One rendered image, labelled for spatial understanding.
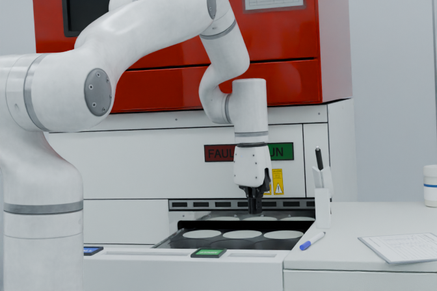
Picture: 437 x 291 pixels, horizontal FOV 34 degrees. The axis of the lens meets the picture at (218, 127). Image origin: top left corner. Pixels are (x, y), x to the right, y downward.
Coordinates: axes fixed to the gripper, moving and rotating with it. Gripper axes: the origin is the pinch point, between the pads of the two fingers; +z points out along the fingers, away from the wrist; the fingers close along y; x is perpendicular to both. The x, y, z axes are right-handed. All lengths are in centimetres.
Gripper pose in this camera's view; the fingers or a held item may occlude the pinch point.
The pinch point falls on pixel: (255, 205)
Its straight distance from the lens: 179.3
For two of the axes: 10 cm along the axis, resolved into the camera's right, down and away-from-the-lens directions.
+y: 6.1, 0.1, -7.9
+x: 7.9, -0.7, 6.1
